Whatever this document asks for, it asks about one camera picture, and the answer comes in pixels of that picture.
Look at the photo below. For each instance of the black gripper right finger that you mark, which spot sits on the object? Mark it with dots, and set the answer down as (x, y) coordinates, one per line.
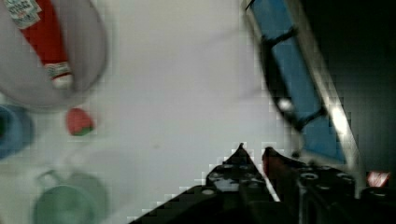
(288, 176)

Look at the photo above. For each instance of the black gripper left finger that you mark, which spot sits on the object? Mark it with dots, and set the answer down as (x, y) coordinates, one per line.
(239, 176)

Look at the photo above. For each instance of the black toaster oven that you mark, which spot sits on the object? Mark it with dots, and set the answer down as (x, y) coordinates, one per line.
(303, 92)

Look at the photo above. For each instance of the red toy strawberry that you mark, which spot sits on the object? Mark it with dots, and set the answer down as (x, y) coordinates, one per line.
(78, 122)

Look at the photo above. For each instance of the blue bowl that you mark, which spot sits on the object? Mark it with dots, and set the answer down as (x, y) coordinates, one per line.
(17, 130)

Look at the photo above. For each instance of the grey round plate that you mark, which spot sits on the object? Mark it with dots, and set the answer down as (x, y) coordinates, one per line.
(23, 77)

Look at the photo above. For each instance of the red ketchup bottle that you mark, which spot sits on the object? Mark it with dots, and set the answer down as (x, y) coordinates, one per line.
(38, 22)

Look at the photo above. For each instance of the green cup with handle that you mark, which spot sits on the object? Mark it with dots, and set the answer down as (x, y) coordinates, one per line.
(77, 199)

